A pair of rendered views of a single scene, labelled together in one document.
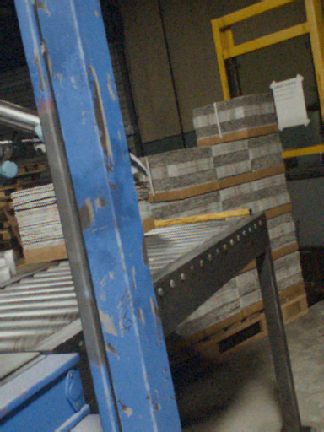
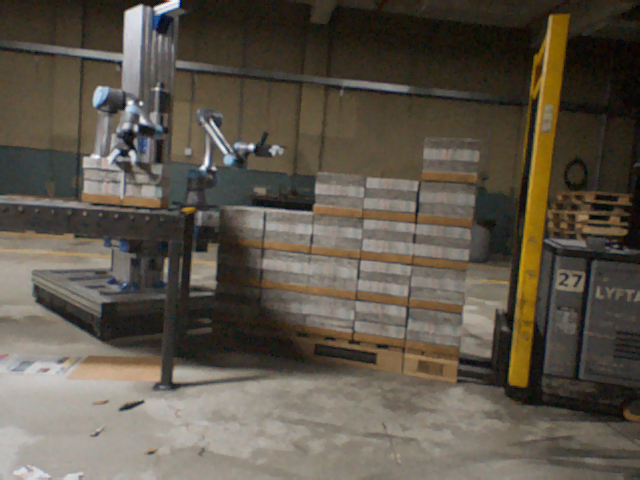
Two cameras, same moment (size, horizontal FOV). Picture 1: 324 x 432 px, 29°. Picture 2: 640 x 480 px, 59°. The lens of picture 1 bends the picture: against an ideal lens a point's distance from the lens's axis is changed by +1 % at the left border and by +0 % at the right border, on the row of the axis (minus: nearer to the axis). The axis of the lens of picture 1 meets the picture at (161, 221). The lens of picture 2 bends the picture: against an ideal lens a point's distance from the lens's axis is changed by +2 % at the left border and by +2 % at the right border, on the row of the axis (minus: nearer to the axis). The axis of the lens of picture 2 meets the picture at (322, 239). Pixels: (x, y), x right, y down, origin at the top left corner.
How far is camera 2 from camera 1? 315 cm
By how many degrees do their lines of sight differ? 58
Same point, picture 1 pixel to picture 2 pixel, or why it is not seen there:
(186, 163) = (329, 185)
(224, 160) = (379, 194)
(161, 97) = not seen: outside the picture
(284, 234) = (444, 289)
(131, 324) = not seen: outside the picture
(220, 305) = (327, 316)
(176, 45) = not seen: outside the picture
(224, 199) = (367, 229)
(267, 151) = (446, 199)
